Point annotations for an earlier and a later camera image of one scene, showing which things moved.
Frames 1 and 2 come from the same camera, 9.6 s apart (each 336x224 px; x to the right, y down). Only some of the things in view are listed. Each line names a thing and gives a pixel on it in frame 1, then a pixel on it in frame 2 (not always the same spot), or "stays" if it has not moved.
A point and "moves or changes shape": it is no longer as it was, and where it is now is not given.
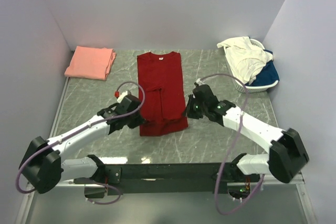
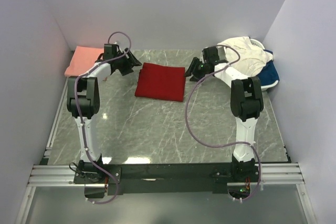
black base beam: (164, 178) stays
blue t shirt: (269, 74) stays
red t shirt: (160, 76) moves or changes shape
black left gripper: (139, 120) -> (130, 62)
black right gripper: (189, 112) -> (192, 69)
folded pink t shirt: (90, 63) stays
